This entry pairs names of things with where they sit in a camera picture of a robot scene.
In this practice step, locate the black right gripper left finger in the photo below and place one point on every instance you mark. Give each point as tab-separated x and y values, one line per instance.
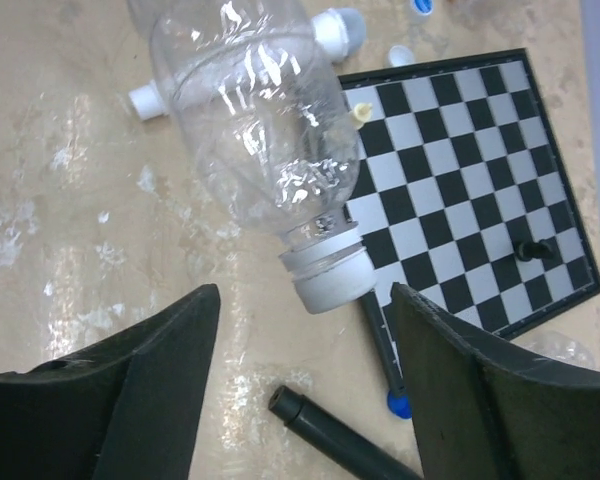
126	407

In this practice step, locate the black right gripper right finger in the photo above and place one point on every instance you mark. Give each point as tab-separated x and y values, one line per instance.
485	408

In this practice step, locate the blue cap of clear bottle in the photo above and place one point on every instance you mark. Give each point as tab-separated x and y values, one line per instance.
399	405

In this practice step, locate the clear bottle without label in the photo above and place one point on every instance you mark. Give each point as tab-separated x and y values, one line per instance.
560	347

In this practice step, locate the crushed clear bottle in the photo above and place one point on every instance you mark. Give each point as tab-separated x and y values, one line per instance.
261	111

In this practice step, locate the white Pocari Sweat cap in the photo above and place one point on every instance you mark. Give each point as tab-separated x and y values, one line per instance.
332	272

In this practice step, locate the white upturned bottle cap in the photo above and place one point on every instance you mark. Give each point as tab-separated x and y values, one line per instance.
400	56

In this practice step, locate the black toy microphone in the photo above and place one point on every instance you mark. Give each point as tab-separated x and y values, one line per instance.
334	438

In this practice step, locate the black chess piece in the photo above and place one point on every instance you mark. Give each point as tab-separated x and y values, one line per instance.
528	250

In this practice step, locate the black and silver chessboard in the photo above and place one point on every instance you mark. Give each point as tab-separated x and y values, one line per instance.
459	162

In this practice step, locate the cream chess piece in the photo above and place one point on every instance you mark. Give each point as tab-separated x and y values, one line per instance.
360	114

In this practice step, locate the white toy microphone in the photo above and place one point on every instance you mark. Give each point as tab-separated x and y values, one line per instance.
340	32

